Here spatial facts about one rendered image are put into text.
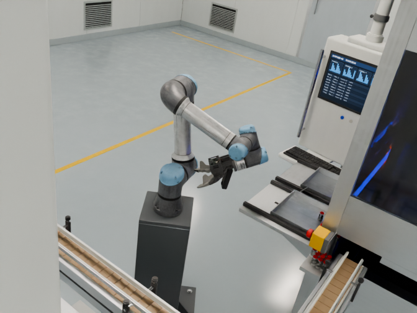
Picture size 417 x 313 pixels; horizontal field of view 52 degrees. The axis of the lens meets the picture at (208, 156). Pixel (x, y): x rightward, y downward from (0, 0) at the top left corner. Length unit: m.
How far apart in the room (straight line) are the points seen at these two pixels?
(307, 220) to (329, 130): 0.89
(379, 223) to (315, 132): 1.24
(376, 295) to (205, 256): 1.44
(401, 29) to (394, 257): 0.86
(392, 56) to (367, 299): 1.01
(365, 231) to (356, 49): 1.23
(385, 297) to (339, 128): 1.22
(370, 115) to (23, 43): 1.41
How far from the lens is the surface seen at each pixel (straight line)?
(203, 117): 1.83
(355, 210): 1.80
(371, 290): 1.98
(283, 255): 3.27
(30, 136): 0.40
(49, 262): 0.49
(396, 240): 1.81
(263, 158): 1.96
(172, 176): 2.00
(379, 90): 1.62
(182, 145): 2.07
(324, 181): 2.49
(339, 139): 2.85
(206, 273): 2.98
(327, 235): 1.84
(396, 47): 1.58
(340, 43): 2.74
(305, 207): 2.23
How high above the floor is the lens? 2.10
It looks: 30 degrees down
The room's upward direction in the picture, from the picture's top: 9 degrees clockwise
